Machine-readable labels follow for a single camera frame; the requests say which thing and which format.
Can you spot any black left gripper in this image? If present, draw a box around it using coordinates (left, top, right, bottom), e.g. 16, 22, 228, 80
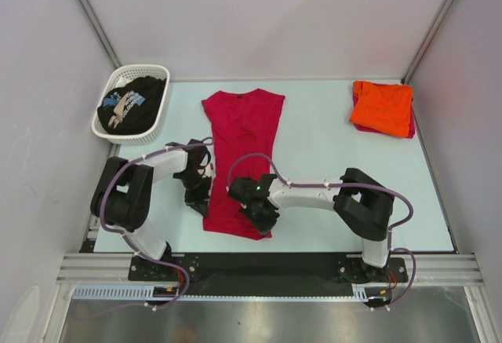
176, 170, 211, 218

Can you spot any red polo shirt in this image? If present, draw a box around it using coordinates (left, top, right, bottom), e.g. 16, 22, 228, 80
202, 89, 286, 240

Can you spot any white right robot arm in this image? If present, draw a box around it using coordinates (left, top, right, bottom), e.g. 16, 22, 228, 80
227, 168, 395, 283

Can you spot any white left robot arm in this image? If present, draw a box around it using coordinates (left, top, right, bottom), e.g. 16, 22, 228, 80
90, 137, 214, 280

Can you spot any white plastic laundry basket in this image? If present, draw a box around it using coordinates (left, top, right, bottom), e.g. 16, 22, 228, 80
91, 64, 170, 145

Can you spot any black printed t shirt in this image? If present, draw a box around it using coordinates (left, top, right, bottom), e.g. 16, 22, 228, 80
97, 76, 166, 136

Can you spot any folded orange t shirt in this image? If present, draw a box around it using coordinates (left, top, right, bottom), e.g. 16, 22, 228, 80
349, 80, 414, 138

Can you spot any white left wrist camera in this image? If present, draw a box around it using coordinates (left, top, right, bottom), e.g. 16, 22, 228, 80
203, 162, 215, 178

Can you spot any grey slotted cable duct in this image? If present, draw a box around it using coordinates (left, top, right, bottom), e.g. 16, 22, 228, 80
73, 285, 179, 301

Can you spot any aluminium frame rail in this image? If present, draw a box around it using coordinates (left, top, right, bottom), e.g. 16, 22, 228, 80
56, 253, 483, 286

